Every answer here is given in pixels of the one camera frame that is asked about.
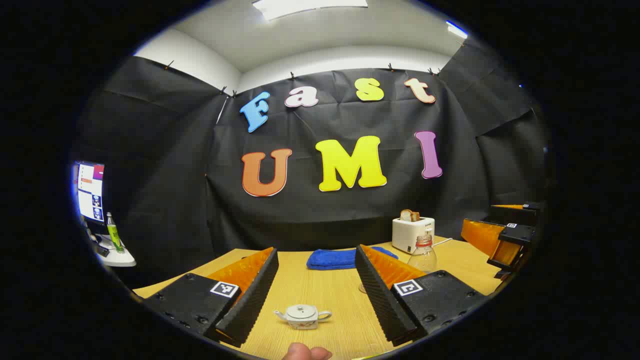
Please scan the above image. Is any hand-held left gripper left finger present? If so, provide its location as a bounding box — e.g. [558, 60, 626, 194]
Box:
[142, 246, 280, 348]

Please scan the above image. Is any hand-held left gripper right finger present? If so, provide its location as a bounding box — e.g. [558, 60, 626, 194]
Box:
[354, 244, 490, 347]

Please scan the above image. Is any white ceramic teacup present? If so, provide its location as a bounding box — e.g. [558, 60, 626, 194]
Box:
[273, 304, 333, 330]

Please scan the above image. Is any clear plastic water bottle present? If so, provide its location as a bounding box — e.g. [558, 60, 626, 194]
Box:
[407, 234, 438, 273]

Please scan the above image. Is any green drink bottle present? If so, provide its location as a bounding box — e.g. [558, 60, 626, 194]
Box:
[105, 212, 124, 253]

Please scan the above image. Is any blue folded towel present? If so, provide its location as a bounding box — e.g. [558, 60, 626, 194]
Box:
[306, 246, 399, 271]

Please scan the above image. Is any white toaster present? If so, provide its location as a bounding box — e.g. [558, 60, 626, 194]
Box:
[391, 216, 436, 254]

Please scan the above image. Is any white side desk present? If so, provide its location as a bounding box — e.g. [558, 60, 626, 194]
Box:
[92, 232, 137, 268]

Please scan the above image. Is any computer monitor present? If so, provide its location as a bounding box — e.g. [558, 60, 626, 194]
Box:
[74, 161, 106, 223]

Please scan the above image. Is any large ceiling light panel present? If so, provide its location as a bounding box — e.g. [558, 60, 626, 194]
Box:
[251, 0, 369, 22]

